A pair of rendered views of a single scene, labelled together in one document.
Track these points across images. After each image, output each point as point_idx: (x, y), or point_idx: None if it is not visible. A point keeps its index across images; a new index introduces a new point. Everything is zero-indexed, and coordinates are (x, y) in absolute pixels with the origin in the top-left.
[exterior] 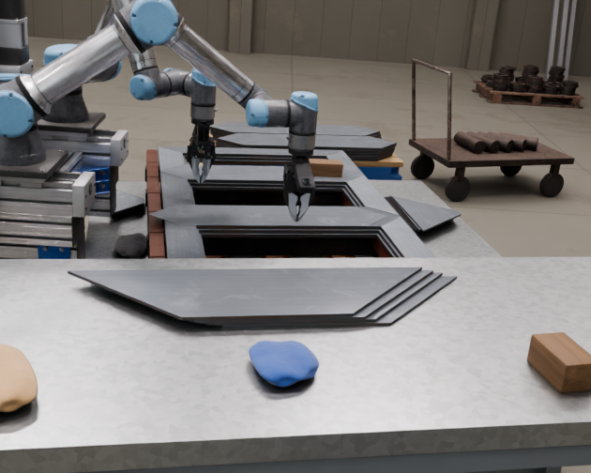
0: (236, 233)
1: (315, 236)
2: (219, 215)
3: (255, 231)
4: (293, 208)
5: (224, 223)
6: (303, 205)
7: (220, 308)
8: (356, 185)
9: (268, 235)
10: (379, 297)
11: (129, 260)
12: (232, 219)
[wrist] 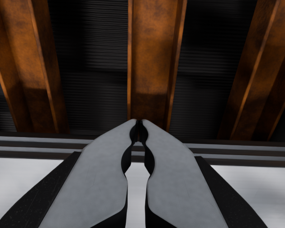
0: (258, 150)
1: (78, 135)
2: (275, 211)
3: (219, 152)
4: (165, 145)
5: None
6: (108, 154)
7: None
8: None
9: (188, 142)
10: None
11: None
12: (258, 196)
